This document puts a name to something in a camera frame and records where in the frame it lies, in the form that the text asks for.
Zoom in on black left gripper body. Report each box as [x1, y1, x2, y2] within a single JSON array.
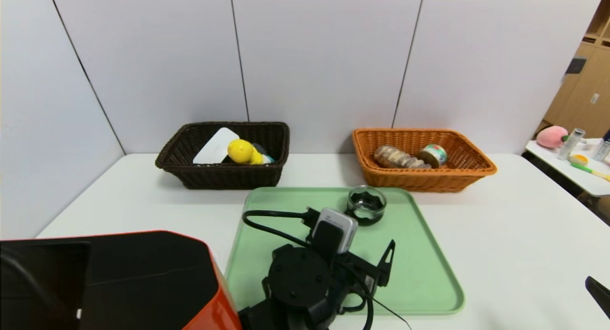
[[334, 250, 381, 297]]

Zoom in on glass cup with black holder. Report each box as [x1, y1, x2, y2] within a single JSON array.
[[346, 185, 388, 226]]

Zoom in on brown striped bread roll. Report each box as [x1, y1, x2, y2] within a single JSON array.
[[374, 146, 432, 170]]

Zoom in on green labelled cat food can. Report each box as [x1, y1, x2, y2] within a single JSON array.
[[418, 144, 448, 169]]

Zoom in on yellow duck toy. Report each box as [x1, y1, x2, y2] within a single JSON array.
[[227, 139, 276, 165]]

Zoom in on white rectangular box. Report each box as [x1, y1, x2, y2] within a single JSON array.
[[193, 127, 240, 165]]

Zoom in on orange wicker basket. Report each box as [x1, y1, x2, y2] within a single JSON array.
[[352, 128, 498, 193]]

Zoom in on dark brown wicker basket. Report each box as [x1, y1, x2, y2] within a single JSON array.
[[155, 121, 291, 190]]

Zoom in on light green plastic tray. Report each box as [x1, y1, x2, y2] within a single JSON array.
[[224, 187, 466, 315]]

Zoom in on pink peach plush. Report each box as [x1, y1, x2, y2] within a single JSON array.
[[536, 126, 569, 150]]

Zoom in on white side table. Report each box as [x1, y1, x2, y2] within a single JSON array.
[[524, 140, 610, 198]]

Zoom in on clear plastic bottle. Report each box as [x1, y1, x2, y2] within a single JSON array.
[[556, 129, 585, 161], [591, 140, 610, 163]]

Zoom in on yellow and green toothbrush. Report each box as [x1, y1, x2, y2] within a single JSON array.
[[568, 155, 610, 183]]

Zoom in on light wooden cabinet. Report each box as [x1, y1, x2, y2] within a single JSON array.
[[542, 0, 610, 140]]

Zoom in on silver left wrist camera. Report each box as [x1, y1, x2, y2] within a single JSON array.
[[311, 207, 359, 262]]

